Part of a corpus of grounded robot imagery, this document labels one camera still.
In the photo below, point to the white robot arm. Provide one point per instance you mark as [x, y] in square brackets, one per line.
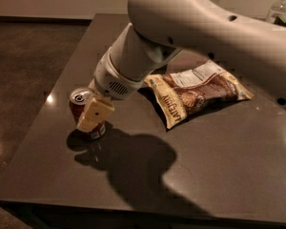
[159, 29]

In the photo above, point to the clear plastic water bottle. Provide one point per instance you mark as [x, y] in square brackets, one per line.
[278, 8]

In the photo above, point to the red coke can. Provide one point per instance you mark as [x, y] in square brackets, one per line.
[78, 100]

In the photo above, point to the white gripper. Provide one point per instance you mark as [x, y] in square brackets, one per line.
[110, 77]

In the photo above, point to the brown and cream chip bag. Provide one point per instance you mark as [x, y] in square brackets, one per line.
[182, 94]

